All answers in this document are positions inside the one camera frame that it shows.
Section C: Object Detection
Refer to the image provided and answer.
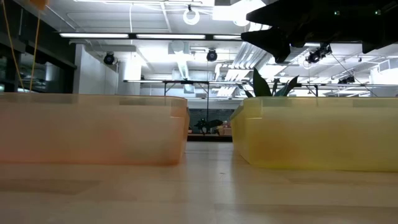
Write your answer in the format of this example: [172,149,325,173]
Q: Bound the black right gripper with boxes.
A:
[241,0,398,63]

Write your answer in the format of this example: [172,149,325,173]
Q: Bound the translucent yellow plastic bin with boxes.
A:
[229,96,398,172]

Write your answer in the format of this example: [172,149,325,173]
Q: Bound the translucent orange plastic bin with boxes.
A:
[0,92,190,166]

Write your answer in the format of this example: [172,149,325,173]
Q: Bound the green spiky-leaf plant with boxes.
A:
[236,67,300,98]

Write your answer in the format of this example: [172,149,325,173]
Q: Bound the brown cardboard boxes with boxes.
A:
[216,124,233,136]

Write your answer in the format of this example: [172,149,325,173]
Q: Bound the long ceiling light fixture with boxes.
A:
[58,32,244,41]

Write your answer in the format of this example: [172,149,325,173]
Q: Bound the black ceiling camera device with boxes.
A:
[306,43,333,65]
[338,75,356,85]

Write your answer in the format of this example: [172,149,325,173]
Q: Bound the white ring lamp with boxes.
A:
[182,7,201,26]

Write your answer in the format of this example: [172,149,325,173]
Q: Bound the black aluminium rig frame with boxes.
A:
[187,133,233,142]

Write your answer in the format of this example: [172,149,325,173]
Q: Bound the yellow extension cable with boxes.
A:
[1,0,25,91]
[29,9,42,91]

